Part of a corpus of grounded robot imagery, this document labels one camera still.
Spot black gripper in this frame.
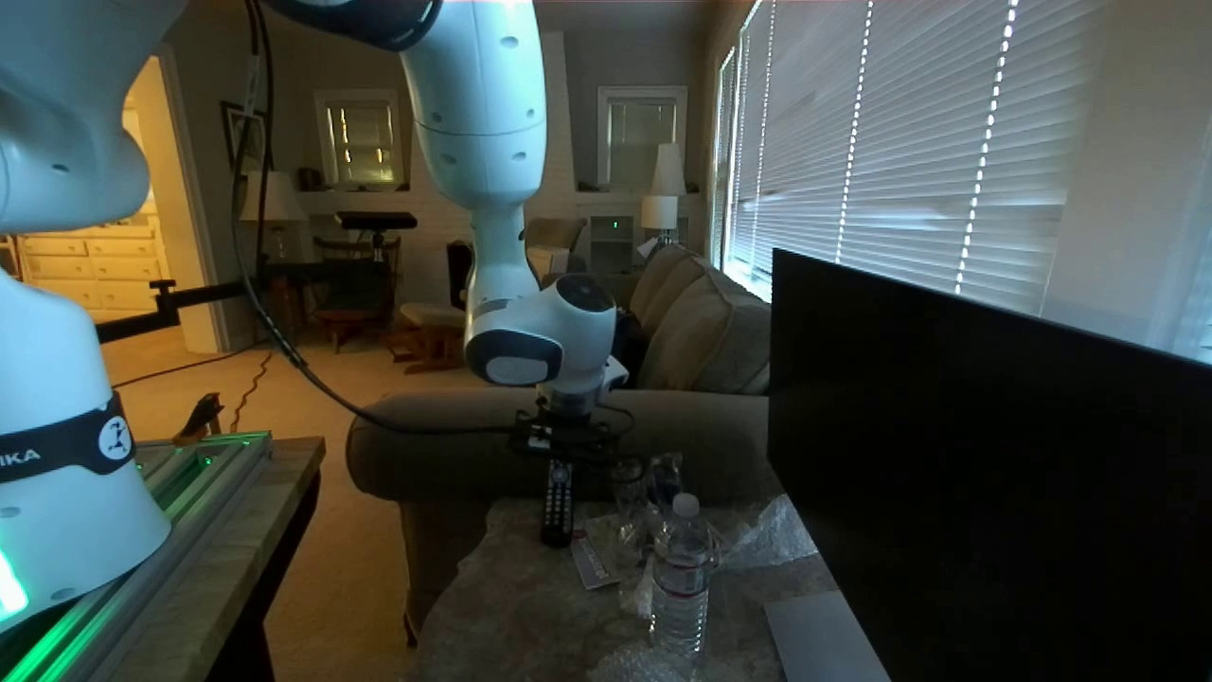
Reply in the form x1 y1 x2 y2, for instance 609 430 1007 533
507 394 622 492

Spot beige fabric couch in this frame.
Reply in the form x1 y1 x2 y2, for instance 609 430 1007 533
344 238 778 636

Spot small clear plastic wrapper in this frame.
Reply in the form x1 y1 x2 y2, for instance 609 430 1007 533
562 524 626 595

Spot dark throw pillow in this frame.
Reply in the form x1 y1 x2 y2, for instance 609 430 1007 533
609 301 650 388

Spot clear plastic water bottle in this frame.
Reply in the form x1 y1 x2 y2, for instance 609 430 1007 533
647 489 718 661

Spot brown wooden stool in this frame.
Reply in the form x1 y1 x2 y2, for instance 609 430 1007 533
390 301 473 375

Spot clear plastic bag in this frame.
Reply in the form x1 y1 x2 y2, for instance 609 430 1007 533
714 492 826 581

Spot table lamp with white shade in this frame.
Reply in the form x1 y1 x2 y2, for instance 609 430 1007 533
631 188 686 243

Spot silver monitor stand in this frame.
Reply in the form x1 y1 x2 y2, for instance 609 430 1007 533
761 585 893 682

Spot tall background window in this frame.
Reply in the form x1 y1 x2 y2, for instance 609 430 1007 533
594 84 691 195

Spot wide background window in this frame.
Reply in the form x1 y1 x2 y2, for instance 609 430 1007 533
311 89 414 199

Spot table lamp with beige shade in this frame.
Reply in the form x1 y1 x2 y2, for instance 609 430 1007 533
239 166 306 269

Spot black flat screen monitor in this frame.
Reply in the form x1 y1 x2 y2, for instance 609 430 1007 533
766 248 1212 682

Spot small dark framed picture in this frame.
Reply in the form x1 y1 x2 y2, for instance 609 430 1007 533
219 98 271 181

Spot wide white window blinds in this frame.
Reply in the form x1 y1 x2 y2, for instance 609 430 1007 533
710 0 1212 365

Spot light wooden dresser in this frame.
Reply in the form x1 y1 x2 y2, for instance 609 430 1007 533
11 206 172 325

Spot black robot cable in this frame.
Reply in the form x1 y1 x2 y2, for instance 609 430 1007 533
239 0 521 441

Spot orange floor cable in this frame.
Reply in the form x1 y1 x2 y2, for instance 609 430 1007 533
223 346 278 431

